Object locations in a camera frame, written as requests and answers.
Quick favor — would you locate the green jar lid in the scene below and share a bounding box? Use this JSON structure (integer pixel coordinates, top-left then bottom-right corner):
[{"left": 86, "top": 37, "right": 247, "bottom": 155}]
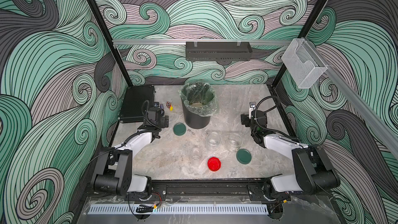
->
[
  {"left": 236, "top": 149, "right": 252, "bottom": 164},
  {"left": 173, "top": 122, "right": 187, "bottom": 136}
]

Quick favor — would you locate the green-lidded oatmeal jar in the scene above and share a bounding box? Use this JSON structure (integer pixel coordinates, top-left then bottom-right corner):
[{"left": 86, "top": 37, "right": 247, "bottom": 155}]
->
[
  {"left": 206, "top": 132, "right": 221, "bottom": 150},
  {"left": 226, "top": 133, "right": 243, "bottom": 152}
]

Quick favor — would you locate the red jar lid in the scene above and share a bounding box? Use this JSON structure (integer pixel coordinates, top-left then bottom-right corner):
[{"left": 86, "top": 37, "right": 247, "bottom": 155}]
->
[{"left": 207, "top": 157, "right": 221, "bottom": 172}]

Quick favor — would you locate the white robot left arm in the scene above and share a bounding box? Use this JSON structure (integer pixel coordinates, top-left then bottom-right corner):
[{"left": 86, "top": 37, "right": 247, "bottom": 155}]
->
[{"left": 91, "top": 111, "right": 169, "bottom": 196}]

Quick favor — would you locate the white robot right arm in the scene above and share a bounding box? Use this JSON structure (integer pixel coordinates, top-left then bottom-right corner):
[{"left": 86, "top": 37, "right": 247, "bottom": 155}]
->
[{"left": 240, "top": 113, "right": 341, "bottom": 195}]

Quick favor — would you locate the red yellow toy car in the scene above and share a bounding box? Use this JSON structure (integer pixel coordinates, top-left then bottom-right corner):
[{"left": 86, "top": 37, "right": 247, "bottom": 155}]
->
[{"left": 166, "top": 102, "right": 173, "bottom": 111}]

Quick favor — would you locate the black hard case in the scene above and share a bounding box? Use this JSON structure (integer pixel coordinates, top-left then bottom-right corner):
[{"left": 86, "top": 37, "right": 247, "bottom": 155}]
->
[{"left": 119, "top": 85, "right": 155, "bottom": 123}]

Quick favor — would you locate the black trash bin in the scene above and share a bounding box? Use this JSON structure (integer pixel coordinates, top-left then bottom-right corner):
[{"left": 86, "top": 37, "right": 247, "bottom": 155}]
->
[{"left": 181, "top": 101, "right": 211, "bottom": 129}]

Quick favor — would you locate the clear plastic bin liner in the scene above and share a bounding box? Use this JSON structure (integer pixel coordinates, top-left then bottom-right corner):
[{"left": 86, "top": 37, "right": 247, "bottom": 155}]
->
[{"left": 179, "top": 82, "right": 219, "bottom": 117}]

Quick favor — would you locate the black corrugated right cable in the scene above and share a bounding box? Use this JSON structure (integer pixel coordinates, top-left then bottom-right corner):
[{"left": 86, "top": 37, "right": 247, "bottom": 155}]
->
[{"left": 253, "top": 95, "right": 301, "bottom": 142}]

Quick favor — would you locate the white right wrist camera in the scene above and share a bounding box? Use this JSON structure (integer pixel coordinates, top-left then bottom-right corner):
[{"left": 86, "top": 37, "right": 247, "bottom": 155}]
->
[{"left": 248, "top": 102, "right": 257, "bottom": 119}]

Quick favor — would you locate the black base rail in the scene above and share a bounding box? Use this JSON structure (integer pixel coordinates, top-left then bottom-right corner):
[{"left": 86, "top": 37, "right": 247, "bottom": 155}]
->
[{"left": 83, "top": 178, "right": 330, "bottom": 204}]

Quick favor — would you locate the clear acrylic wall holder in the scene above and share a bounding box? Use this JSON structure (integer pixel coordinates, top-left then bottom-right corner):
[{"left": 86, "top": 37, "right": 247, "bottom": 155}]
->
[{"left": 282, "top": 38, "right": 328, "bottom": 89}]

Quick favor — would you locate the black wall-mounted tray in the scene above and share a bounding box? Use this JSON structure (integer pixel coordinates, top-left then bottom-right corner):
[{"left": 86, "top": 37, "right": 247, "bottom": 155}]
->
[{"left": 185, "top": 42, "right": 253, "bottom": 64}]

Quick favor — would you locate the aluminium wall rail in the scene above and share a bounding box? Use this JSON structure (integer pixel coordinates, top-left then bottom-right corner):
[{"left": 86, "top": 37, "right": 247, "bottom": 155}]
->
[
  {"left": 113, "top": 38, "right": 291, "bottom": 46},
  {"left": 308, "top": 41, "right": 398, "bottom": 158}
]

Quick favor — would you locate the white slotted cable duct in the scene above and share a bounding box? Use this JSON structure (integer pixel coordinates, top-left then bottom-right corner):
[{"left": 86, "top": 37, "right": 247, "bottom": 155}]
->
[{"left": 88, "top": 204, "right": 268, "bottom": 215}]

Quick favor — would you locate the aluminium right wall rail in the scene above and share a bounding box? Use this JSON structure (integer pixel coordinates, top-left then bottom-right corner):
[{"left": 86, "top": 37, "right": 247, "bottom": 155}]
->
[{"left": 308, "top": 41, "right": 398, "bottom": 158}]

